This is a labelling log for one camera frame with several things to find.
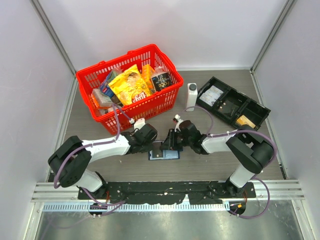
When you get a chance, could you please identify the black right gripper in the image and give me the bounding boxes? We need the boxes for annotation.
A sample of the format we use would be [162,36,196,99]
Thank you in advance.
[160,128,193,151]

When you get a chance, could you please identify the blue leather card holder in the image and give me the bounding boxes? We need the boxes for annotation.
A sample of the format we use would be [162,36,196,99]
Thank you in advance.
[148,141,180,161]

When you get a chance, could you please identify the black credit card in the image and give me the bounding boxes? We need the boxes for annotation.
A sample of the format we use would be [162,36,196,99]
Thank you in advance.
[150,141,163,160]

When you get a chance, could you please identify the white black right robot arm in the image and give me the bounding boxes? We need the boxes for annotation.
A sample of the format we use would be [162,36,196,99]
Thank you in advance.
[159,120,278,198]

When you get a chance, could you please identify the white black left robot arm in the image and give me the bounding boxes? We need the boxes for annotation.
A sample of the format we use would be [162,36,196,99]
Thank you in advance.
[48,123,158,199]

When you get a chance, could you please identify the white cards in tray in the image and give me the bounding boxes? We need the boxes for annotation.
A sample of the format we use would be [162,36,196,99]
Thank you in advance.
[199,85,224,107]

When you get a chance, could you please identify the black cards in tray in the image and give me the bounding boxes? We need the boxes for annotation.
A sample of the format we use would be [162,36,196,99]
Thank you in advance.
[218,100,239,118]

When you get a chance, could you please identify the gold card in tray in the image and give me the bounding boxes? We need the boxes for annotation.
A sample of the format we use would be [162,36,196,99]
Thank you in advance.
[236,115,256,129]

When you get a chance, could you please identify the white sponge pack lower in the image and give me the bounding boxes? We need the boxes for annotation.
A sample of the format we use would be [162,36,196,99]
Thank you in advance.
[98,105,122,116]

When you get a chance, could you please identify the white sponge pack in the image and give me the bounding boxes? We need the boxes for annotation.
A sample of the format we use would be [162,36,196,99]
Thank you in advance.
[98,105,122,116]
[91,88,113,109]

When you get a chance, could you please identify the white sponge pack upper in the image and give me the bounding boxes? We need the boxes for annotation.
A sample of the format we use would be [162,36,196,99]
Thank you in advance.
[91,88,113,109]

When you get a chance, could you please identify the red plastic shopping basket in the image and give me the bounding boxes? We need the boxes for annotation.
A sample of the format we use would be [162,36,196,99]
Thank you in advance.
[76,44,184,135]

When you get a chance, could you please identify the yellow Lays chips bag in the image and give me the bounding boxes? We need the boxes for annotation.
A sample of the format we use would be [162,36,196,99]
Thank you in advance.
[108,64,152,106]

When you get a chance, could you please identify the white bottle grey cap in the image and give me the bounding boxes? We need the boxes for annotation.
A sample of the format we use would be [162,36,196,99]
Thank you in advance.
[186,83,198,112]

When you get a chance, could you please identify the black wrapped roll package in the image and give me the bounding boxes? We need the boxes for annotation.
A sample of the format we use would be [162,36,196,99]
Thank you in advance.
[151,66,173,92]

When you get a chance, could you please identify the blue Vileda sponge pack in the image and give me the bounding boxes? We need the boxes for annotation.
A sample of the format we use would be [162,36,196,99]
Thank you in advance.
[99,71,118,98]

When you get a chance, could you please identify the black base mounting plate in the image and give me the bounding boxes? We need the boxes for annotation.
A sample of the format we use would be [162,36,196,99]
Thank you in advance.
[89,181,256,205]

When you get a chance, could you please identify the orange snack box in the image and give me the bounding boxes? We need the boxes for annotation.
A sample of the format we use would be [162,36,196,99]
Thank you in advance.
[141,64,156,93]

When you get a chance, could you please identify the black compartment tray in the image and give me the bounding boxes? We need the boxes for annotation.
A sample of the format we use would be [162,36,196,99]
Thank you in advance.
[196,76,271,131]

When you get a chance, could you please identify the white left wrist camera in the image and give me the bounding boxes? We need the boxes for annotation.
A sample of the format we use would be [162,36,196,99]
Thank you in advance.
[133,118,146,130]

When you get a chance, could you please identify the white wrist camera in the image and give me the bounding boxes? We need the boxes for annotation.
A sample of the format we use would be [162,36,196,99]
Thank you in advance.
[133,118,146,130]
[172,114,184,132]

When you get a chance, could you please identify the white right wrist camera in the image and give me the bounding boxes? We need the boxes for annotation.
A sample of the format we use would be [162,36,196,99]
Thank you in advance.
[172,114,184,132]

